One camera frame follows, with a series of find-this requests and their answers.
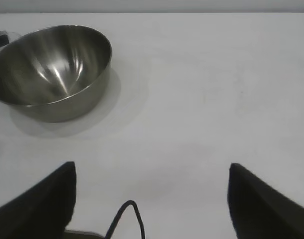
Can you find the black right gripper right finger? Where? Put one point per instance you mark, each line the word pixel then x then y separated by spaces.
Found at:
pixel 261 214

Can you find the stainless steel mixing bowl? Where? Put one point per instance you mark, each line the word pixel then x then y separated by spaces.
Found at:
pixel 54 109

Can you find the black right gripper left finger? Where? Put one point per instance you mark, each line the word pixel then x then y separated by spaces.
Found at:
pixel 37 211

